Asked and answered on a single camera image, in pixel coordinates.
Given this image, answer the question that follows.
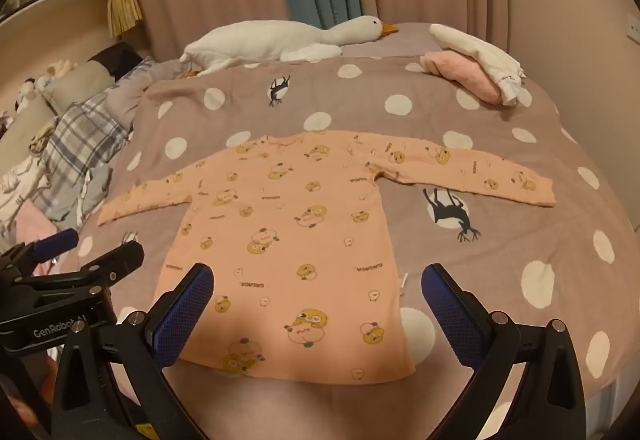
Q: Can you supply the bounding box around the lilac grey pillow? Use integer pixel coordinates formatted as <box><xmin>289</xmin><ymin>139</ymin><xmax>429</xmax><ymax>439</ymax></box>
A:
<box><xmin>107</xmin><ymin>63</ymin><xmax>193</xmax><ymax>131</ymax></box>

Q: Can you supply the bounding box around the white goose plush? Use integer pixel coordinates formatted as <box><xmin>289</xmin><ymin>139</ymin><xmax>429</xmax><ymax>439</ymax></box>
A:
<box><xmin>179</xmin><ymin>15</ymin><xmax>400</xmax><ymax>77</ymax></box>

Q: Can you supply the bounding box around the pale pink garment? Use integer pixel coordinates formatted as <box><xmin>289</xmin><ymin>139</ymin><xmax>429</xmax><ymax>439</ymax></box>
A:
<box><xmin>10</xmin><ymin>200</ymin><xmax>66</xmax><ymax>251</ymax></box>

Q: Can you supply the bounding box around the person's left hand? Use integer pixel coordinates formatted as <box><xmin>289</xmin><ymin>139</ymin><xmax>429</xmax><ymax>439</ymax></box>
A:
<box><xmin>2</xmin><ymin>355</ymin><xmax>56</xmax><ymax>427</ymax></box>

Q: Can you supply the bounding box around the small white plush toy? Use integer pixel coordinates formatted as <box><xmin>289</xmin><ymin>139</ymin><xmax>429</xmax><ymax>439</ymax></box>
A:
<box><xmin>47</xmin><ymin>60</ymin><xmax>77</xmax><ymax>79</ymax></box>
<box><xmin>15</xmin><ymin>78</ymin><xmax>51</xmax><ymax>113</ymax></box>

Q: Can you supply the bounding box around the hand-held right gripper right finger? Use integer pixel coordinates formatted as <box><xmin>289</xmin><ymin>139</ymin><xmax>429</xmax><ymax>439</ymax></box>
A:
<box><xmin>421</xmin><ymin>263</ymin><xmax>587</xmax><ymax>440</ymax></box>

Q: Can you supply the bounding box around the straw tassel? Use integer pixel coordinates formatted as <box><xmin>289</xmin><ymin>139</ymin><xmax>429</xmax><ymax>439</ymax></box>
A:
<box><xmin>106</xmin><ymin>0</ymin><xmax>143</xmax><ymax>38</ymax></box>

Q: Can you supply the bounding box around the cream patterned cloth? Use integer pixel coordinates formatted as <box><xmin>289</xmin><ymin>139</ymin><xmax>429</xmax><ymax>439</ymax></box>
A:
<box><xmin>27</xmin><ymin>120</ymin><xmax>60</xmax><ymax>154</ymax></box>

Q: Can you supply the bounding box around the folded white cloth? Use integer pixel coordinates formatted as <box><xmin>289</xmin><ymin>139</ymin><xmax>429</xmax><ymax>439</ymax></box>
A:
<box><xmin>429</xmin><ymin>23</ymin><xmax>527</xmax><ymax>106</ymax></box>

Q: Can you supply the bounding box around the peach cartoon print shirt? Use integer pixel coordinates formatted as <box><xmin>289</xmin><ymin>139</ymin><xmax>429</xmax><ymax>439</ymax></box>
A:
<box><xmin>96</xmin><ymin>133</ymin><xmax>557</xmax><ymax>381</ymax></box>

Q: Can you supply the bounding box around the grey plaid clothing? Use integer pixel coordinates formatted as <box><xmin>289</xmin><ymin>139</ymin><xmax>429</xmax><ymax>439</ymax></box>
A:
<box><xmin>37</xmin><ymin>55</ymin><xmax>156</xmax><ymax>226</ymax></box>

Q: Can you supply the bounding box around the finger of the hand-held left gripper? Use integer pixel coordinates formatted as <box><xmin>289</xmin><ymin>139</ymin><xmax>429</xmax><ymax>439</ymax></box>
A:
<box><xmin>27</xmin><ymin>229</ymin><xmax>80</xmax><ymax>266</ymax></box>
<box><xmin>75</xmin><ymin>240</ymin><xmax>146</xmax><ymax>293</ymax></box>

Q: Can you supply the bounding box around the blue grey garment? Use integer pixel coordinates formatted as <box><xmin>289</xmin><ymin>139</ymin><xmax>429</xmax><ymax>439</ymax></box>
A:
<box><xmin>75</xmin><ymin>160</ymin><xmax>115</xmax><ymax>227</ymax></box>

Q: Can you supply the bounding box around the dark cloth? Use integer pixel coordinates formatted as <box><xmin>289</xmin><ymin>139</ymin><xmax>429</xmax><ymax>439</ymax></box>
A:
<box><xmin>95</xmin><ymin>43</ymin><xmax>151</xmax><ymax>81</ymax></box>

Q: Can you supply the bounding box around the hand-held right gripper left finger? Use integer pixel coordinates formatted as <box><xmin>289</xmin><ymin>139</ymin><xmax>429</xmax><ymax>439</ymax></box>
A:
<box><xmin>50</xmin><ymin>263</ymin><xmax>216</xmax><ymax>440</ymax></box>

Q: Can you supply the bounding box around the beige pillow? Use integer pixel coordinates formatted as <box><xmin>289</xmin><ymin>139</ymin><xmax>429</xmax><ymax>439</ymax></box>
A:
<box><xmin>0</xmin><ymin>95</ymin><xmax>58</xmax><ymax>156</ymax></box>
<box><xmin>42</xmin><ymin>60</ymin><xmax>116</xmax><ymax>102</ymax></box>

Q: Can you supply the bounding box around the mauve polka dot blanket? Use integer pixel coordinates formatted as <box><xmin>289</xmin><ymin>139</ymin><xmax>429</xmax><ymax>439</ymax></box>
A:
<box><xmin>50</xmin><ymin>51</ymin><xmax>640</xmax><ymax>440</ymax></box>

